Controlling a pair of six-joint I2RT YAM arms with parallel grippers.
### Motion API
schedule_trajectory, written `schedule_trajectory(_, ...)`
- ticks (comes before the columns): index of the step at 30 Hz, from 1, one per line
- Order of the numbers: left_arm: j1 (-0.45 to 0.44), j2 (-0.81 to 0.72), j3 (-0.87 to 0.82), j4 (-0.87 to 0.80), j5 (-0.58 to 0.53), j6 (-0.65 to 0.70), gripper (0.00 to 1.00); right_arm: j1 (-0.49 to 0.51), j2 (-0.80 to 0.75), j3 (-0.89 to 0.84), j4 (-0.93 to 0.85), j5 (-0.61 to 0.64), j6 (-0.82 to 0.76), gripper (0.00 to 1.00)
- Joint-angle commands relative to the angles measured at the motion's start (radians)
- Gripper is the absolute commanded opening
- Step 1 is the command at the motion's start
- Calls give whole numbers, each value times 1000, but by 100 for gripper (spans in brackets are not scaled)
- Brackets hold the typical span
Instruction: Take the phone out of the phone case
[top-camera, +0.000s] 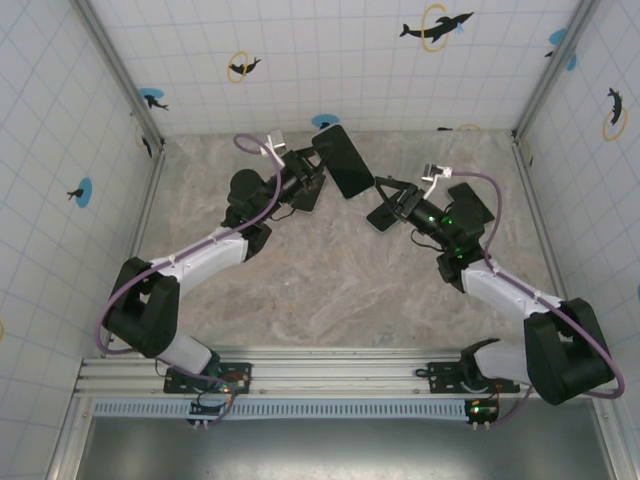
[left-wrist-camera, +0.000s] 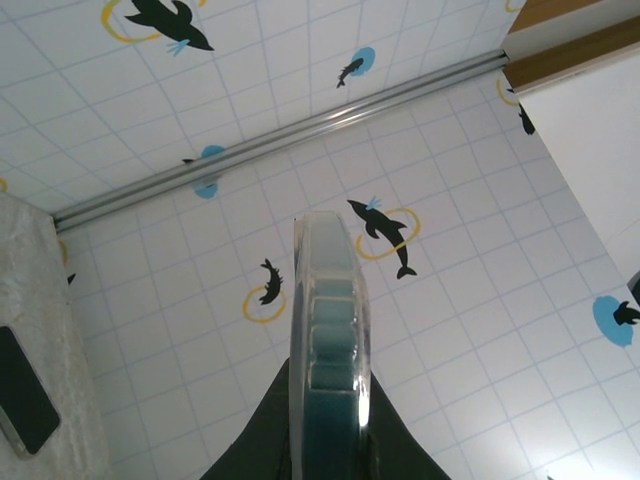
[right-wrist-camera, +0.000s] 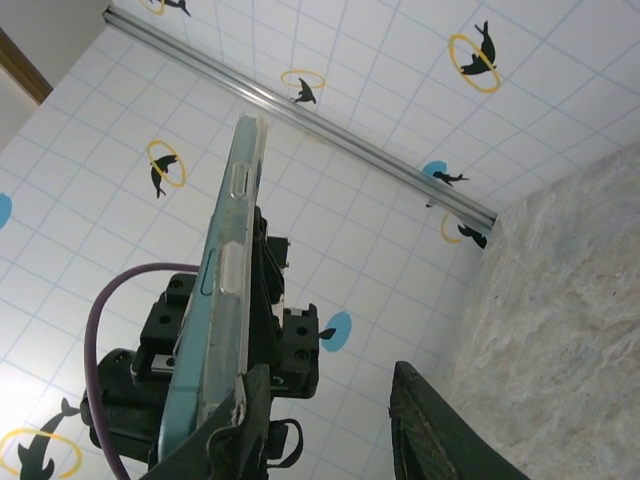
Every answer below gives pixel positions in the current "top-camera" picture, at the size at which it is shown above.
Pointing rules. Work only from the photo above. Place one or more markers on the wide aluminium mounting rail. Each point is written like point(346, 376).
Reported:
point(340, 375)

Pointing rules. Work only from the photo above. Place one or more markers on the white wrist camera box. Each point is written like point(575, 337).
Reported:
point(276, 141)
point(434, 174)

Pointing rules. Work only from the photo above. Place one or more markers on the black smartphone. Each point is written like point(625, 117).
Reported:
point(467, 195)
point(345, 162)
point(305, 205)
point(380, 222)

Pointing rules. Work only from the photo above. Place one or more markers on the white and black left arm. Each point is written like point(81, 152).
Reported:
point(145, 310)

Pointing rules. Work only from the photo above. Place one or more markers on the fish sticker blue circle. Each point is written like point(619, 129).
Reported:
point(85, 192)
point(150, 95)
point(322, 120)
point(557, 37)

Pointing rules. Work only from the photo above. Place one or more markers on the small black controller box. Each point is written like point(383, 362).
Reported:
point(482, 412)
point(202, 412)

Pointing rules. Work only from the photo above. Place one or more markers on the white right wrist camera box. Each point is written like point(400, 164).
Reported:
point(434, 174)

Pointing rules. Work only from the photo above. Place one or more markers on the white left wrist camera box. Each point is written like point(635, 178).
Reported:
point(276, 141)

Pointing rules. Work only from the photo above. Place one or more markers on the aluminium corner post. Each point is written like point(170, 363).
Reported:
point(122, 75)
point(550, 75)

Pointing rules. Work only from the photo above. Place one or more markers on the grey metal panel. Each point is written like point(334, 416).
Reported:
point(350, 450)

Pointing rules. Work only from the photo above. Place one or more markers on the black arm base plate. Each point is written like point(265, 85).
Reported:
point(442, 380)
point(175, 385)

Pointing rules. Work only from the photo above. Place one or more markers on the aluminium table edge rail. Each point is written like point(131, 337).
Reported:
point(544, 225)
point(147, 200)

